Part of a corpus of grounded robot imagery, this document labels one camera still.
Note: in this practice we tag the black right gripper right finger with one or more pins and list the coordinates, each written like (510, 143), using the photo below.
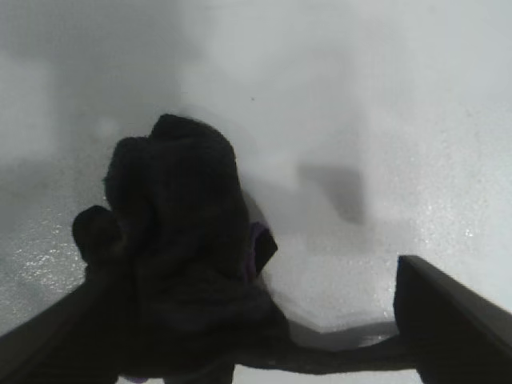
(452, 340)

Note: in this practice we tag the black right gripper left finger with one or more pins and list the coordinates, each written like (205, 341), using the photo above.
(60, 344)

